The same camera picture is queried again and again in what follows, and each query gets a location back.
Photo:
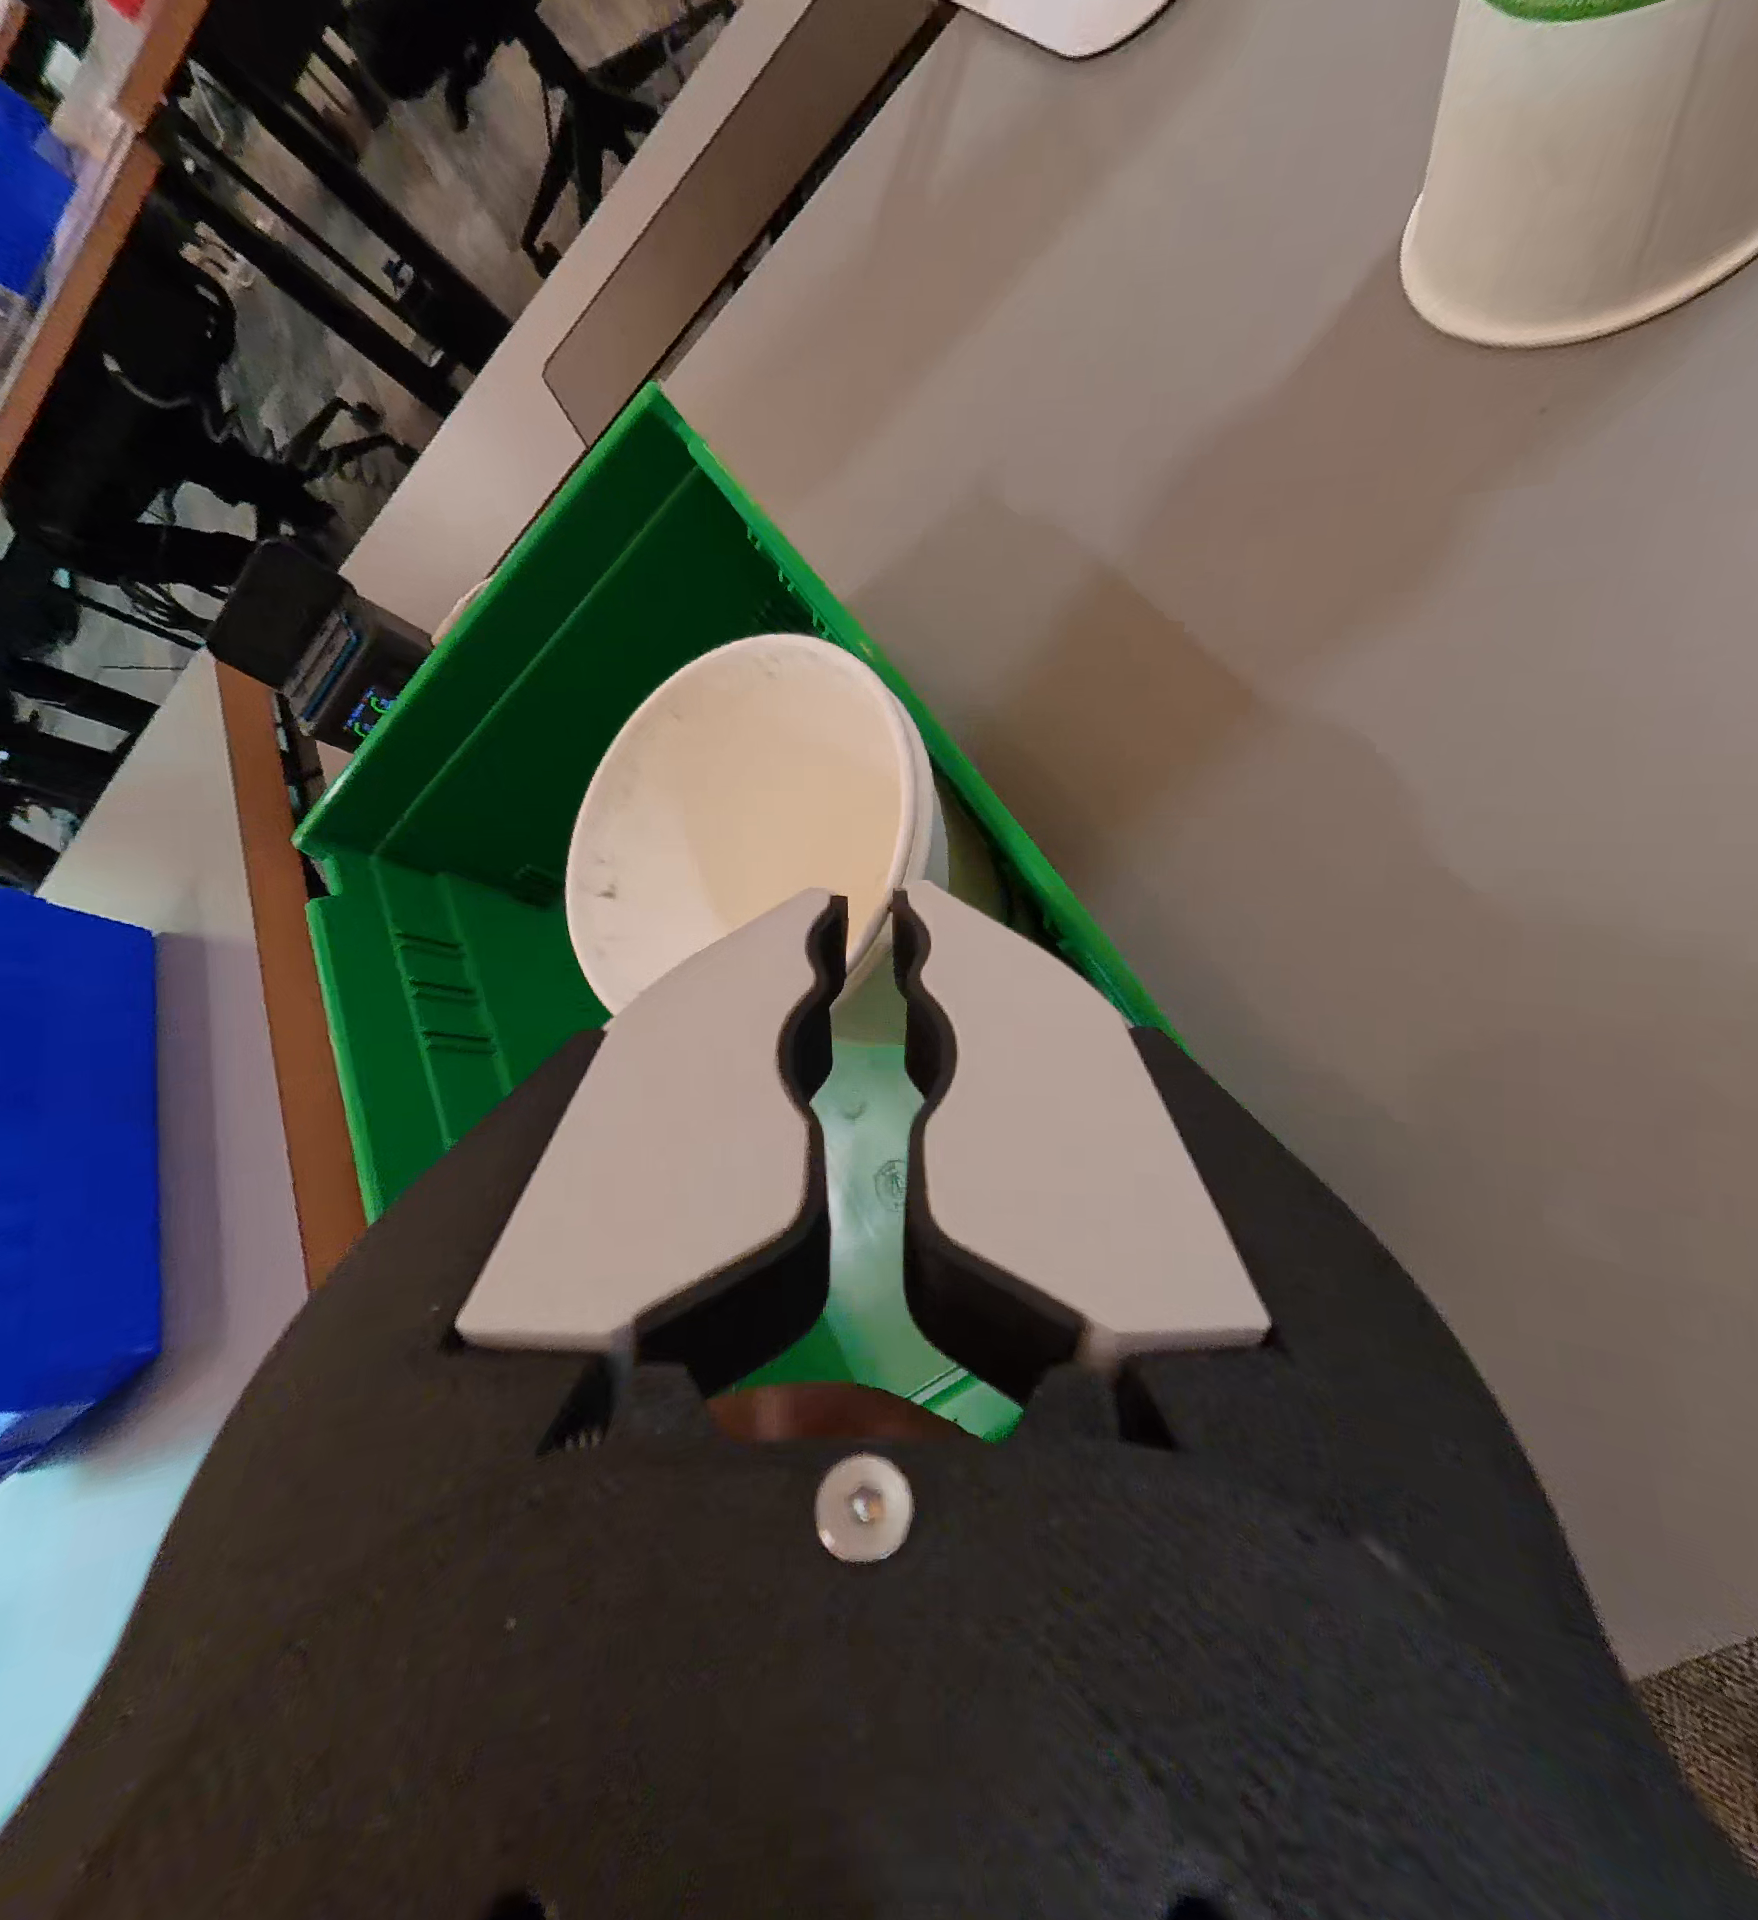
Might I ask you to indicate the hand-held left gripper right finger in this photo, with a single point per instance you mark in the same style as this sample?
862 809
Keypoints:
1074 1170

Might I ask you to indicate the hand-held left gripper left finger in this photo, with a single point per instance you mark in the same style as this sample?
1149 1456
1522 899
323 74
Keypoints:
654 1157

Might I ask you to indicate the white paper cup green band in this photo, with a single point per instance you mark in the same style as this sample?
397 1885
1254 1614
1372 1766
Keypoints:
729 796
1599 165
931 809

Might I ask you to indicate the green plastic crate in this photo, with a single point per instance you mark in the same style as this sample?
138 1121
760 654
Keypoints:
489 781

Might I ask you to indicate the white table wooden edge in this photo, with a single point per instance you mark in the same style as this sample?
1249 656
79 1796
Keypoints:
217 1050

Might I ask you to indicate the large blue plastic bin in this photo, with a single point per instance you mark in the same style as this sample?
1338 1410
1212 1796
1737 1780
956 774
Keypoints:
25 1170

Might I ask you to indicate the black power bank blue display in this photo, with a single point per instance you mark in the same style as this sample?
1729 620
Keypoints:
294 623

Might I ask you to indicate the black office chair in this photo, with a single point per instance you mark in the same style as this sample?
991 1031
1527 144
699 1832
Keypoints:
602 105
203 405

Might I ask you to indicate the white rounded panel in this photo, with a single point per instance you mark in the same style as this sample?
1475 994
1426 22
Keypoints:
1066 22

